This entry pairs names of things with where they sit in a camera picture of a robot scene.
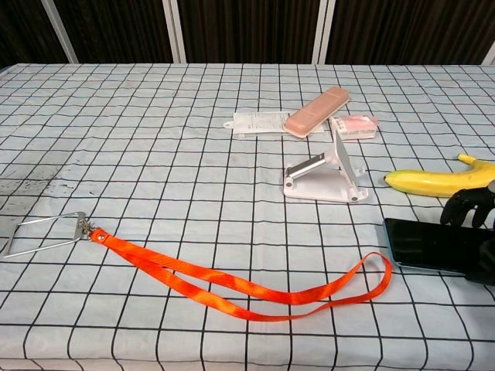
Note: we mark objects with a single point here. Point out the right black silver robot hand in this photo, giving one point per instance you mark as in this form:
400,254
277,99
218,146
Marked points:
460,203

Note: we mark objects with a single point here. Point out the black smartphone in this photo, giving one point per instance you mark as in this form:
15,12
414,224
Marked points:
425,243

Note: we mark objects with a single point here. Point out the white folding phone stand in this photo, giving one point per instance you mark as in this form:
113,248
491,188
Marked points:
321,189

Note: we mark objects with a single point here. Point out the yellow banana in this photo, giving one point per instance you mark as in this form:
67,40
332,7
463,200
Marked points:
425,181

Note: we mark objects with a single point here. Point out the small pink wrapped package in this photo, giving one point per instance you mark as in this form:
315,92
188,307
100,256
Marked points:
357,126

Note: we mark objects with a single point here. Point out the pink oblong case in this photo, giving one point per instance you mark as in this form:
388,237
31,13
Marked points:
315,112

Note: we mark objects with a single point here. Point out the white flat blister package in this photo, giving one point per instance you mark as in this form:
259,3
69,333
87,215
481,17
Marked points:
259,123

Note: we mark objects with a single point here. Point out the checked white tablecloth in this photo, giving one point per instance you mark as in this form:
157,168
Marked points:
154,154

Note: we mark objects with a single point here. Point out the clear badge holder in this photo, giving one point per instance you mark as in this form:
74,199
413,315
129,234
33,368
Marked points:
77,228

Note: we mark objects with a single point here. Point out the white metal frame post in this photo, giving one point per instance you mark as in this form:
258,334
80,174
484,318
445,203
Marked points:
60,31
175,31
324,31
490,54

